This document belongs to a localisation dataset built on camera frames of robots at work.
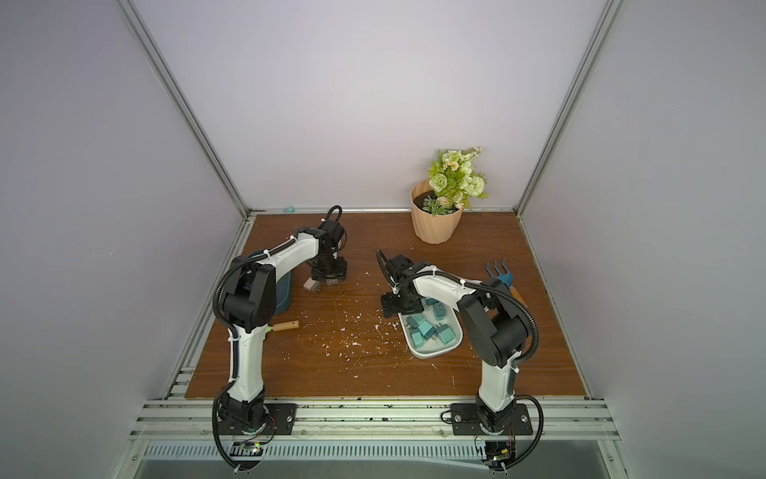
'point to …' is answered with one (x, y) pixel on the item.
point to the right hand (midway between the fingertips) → (394, 310)
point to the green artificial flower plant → (454, 183)
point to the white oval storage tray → (435, 330)
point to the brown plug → (312, 285)
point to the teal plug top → (417, 339)
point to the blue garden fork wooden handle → (507, 278)
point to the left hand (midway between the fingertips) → (342, 275)
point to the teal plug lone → (440, 309)
